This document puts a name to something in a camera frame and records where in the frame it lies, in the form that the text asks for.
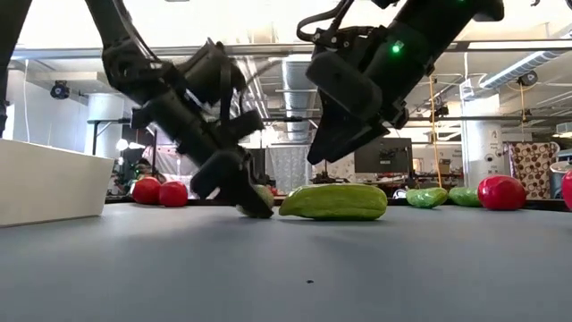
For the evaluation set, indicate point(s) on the red plastic tomato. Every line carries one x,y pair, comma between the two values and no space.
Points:
146,191
173,194
501,193
568,190

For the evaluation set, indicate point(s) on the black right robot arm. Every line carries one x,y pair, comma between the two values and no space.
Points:
447,18

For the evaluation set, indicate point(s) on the green plastic cucumber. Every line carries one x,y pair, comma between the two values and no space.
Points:
335,202
426,198
465,197

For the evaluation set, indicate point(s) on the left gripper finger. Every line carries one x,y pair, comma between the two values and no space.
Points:
239,179
207,184

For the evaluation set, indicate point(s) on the black background frame bar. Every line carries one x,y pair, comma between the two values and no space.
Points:
491,118

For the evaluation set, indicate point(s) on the brown polka dot cloth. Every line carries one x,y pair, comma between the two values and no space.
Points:
532,170

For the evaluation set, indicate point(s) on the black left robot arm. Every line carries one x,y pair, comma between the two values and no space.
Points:
134,67

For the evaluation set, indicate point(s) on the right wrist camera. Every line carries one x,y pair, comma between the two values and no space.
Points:
344,85

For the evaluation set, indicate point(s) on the person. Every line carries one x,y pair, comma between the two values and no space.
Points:
144,167

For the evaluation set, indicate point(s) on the background black robot arm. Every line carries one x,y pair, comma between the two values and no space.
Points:
330,179

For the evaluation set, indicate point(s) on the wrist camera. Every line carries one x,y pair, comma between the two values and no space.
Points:
210,71
344,85

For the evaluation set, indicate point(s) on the white round pillar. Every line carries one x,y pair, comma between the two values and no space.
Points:
482,143

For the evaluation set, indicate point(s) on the cardboard box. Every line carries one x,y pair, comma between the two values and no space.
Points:
444,166

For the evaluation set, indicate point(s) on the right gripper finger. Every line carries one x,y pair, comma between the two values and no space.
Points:
318,154
353,134

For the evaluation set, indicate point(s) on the white plastic bin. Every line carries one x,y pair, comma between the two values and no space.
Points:
44,188

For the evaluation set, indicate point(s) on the black aluminium table frame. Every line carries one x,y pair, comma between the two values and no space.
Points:
543,205

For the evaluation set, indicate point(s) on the white lace curtain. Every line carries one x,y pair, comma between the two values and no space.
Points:
290,170

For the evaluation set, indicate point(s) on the dark grey table mat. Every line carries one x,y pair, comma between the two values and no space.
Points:
286,268

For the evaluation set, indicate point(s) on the white cloth curtain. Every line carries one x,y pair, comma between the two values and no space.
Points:
176,165

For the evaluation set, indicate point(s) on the black waste bin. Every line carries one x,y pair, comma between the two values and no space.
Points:
556,181

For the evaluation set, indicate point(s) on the green plastic lime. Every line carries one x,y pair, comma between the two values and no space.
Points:
266,193

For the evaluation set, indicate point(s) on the silver air duct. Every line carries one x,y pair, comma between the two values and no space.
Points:
295,98

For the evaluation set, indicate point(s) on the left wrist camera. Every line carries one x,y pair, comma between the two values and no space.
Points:
210,71

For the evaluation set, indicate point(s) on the black monitor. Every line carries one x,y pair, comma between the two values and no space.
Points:
393,156

